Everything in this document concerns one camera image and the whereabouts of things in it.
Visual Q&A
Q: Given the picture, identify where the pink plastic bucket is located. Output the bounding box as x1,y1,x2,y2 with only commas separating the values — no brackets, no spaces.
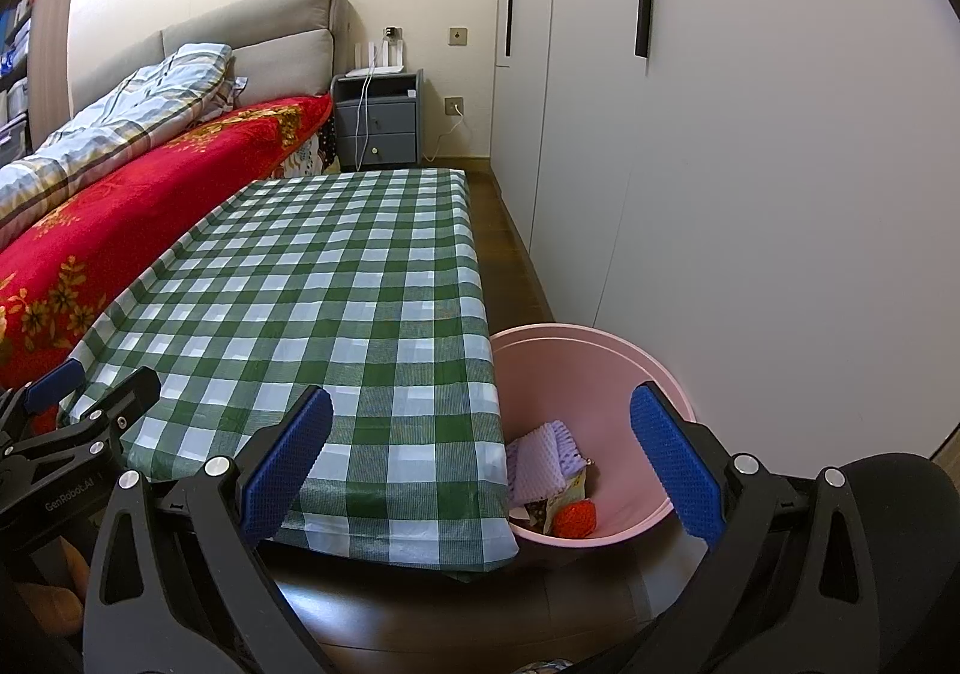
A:
487,323,695,547

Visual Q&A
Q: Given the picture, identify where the wooden shelving unit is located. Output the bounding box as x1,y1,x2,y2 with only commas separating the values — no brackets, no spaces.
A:
0,0,80,157

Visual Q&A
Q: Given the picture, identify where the person's left hand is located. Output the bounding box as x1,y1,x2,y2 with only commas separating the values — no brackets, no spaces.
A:
11,537,92,634

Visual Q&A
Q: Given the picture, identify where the white cable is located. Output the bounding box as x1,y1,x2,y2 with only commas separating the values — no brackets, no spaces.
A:
358,74,374,171

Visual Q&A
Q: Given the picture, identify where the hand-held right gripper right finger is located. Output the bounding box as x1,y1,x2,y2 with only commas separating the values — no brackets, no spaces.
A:
628,380,880,674

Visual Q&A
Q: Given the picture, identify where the green snack packet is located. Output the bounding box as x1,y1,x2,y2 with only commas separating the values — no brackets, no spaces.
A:
547,468,593,517

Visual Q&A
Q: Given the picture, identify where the red packet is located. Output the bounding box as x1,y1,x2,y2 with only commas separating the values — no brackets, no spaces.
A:
551,500,599,540

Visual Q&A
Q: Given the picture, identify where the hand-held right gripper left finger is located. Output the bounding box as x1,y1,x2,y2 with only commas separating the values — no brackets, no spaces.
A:
81,385,338,674

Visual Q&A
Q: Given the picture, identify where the white wardrobe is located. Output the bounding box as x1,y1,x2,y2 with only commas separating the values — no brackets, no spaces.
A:
489,0,960,465

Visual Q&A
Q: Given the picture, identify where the red floral blanket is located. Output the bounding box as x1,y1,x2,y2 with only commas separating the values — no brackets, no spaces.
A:
0,95,335,431

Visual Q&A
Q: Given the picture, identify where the floral bed sheet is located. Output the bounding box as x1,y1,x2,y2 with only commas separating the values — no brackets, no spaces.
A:
281,119,338,178

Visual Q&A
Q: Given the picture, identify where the beige padded headboard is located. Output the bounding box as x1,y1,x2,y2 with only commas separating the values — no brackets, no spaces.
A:
161,0,361,101

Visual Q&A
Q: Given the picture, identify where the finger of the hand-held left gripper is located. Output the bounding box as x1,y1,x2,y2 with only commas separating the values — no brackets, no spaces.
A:
0,366,162,487
0,357,86,454

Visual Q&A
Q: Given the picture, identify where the green checked tablecloth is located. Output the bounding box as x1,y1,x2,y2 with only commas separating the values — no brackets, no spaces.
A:
58,167,520,581

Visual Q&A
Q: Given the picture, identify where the plaid quilt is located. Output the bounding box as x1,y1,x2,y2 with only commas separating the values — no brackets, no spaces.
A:
0,42,235,225

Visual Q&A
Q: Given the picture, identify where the white router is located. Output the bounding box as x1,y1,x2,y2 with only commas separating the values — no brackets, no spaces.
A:
345,40,406,77

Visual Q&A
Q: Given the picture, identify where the grey nightstand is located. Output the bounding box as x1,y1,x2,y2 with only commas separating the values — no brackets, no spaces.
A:
330,68,425,171

